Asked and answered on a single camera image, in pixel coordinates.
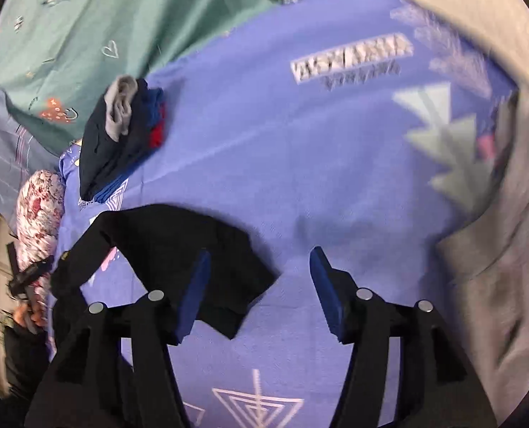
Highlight folded grey garment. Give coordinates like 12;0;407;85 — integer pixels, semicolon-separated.
103;76;139;141

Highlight blue-grey plaid pillow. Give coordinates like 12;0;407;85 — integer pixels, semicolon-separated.
0;86;62;228

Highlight red and white floral pillow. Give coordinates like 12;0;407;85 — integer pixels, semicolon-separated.
16;169;67;335

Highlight black pants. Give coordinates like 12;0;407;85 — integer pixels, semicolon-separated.
51;204;278;393

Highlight folded navy garment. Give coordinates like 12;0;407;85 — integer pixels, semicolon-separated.
78;78;158;201

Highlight beige cloth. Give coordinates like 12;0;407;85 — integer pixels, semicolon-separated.
397;0;529;99

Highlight teal printed bed sheet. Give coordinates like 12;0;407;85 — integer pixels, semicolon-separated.
0;0;426;154

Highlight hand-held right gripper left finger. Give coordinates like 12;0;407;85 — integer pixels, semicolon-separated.
24;250;212;428

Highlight person's left hand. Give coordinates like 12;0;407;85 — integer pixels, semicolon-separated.
14;305;47;328

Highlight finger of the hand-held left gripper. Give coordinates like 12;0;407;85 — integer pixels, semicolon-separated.
28;255;55;277

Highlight purple printed blanket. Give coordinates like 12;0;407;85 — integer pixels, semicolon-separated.
46;0;521;428

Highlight person's dark clothing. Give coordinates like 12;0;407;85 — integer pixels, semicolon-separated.
1;325;57;411

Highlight folded red garment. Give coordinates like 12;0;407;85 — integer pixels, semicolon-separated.
148;102;166;151

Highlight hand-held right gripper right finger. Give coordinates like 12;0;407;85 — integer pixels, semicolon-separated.
309;246;499;428

